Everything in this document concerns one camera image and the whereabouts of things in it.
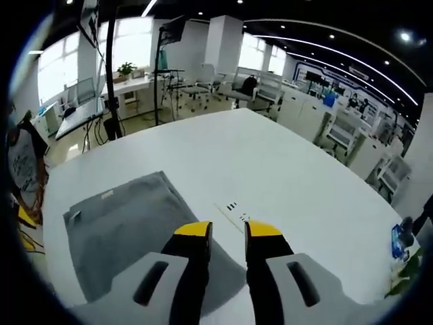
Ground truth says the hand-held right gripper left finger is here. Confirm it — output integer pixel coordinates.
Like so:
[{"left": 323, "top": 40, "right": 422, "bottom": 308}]
[{"left": 72, "top": 221, "right": 214, "bottom": 325}]

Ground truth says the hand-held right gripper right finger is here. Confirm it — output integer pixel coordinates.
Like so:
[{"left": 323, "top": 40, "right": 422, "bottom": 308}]
[{"left": 244, "top": 219, "right": 383, "bottom": 325}]

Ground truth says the grey towel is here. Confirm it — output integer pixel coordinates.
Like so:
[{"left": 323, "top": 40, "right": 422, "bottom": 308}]
[{"left": 63, "top": 171, "right": 250, "bottom": 316}]

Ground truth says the person's own body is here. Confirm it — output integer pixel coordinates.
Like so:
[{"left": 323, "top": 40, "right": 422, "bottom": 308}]
[{"left": 5, "top": 101, "right": 50, "bottom": 204}]

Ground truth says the white table socket strip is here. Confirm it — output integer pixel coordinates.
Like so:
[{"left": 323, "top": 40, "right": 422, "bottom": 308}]
[{"left": 213, "top": 200, "right": 253, "bottom": 235}]

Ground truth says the white side desk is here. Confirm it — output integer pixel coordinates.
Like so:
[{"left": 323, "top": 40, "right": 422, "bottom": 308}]
[{"left": 54, "top": 96, "right": 106, "bottom": 142}]

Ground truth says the white panel board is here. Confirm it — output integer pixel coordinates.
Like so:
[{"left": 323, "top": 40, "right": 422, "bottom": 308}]
[{"left": 76, "top": 77, "right": 95, "bottom": 104}]

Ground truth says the large green potted plant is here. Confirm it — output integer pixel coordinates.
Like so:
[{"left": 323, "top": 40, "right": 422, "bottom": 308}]
[{"left": 384, "top": 246, "right": 424, "bottom": 299}]

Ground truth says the blue tissue pack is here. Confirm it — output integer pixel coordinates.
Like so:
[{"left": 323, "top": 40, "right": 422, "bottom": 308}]
[{"left": 391, "top": 217, "right": 416, "bottom": 261}]

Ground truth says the tall black pole stand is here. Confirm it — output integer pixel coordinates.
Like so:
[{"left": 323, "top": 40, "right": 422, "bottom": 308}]
[{"left": 104, "top": 0, "right": 124, "bottom": 140}]

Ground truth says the black monitor stand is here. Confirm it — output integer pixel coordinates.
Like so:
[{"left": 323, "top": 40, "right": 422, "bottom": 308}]
[{"left": 152, "top": 30, "right": 186, "bottom": 127}]

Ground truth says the white office chair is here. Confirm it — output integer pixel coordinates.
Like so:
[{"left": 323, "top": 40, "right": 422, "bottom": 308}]
[
  {"left": 326, "top": 113, "right": 361, "bottom": 158},
  {"left": 376, "top": 154, "right": 413, "bottom": 202},
  {"left": 257, "top": 72, "right": 284, "bottom": 118},
  {"left": 198, "top": 62, "right": 221, "bottom": 113}
]

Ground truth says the white low cabinet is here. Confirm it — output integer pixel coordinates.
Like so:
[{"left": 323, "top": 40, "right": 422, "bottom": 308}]
[{"left": 277, "top": 88, "right": 331, "bottom": 145}]

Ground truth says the small green potted plant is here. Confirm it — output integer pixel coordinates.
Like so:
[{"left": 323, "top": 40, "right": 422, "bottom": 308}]
[{"left": 116, "top": 61, "right": 139, "bottom": 83}]

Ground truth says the black backpack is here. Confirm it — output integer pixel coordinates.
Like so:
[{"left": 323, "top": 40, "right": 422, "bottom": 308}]
[{"left": 240, "top": 74, "right": 259, "bottom": 102}]

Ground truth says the large hanging monitor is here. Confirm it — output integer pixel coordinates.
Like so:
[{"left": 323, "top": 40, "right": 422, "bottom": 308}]
[{"left": 78, "top": 0, "right": 101, "bottom": 49}]

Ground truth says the small black monitor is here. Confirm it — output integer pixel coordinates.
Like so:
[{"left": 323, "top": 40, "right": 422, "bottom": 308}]
[{"left": 158, "top": 14, "right": 188, "bottom": 45}]

